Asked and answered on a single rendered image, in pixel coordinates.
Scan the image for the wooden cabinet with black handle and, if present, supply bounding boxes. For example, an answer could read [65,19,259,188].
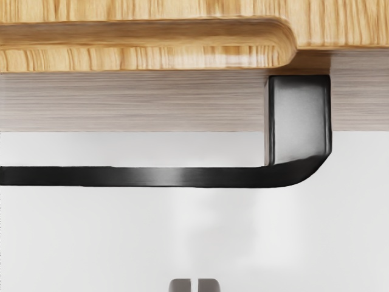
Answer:
[0,0,389,292]

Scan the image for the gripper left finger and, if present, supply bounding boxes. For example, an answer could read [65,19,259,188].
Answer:
[169,277,193,292]

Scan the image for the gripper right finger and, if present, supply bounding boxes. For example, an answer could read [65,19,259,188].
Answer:
[197,277,222,292]

